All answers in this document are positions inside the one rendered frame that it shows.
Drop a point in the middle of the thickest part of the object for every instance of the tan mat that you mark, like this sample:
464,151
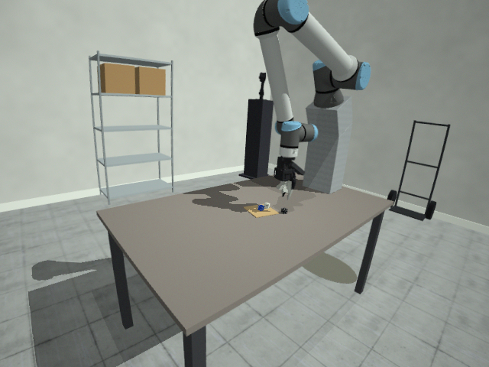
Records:
257,213

